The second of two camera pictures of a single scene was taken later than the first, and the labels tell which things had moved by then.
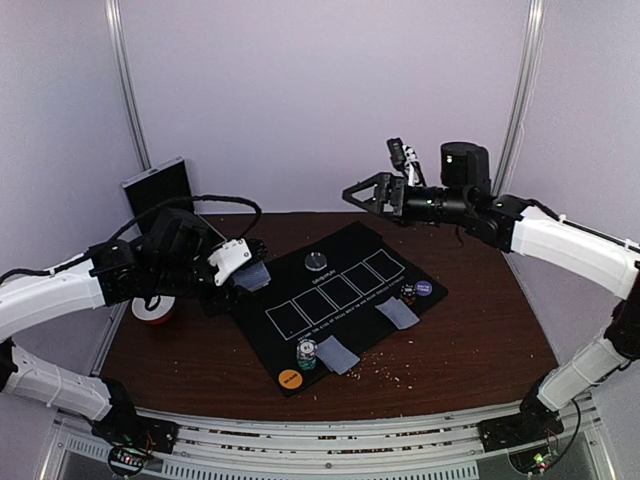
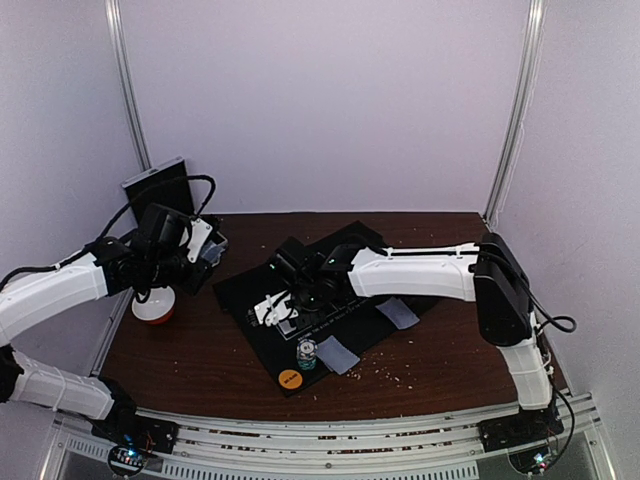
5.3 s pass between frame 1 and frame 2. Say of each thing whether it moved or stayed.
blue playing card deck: moved
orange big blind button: stayed
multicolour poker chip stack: stayed
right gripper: moved
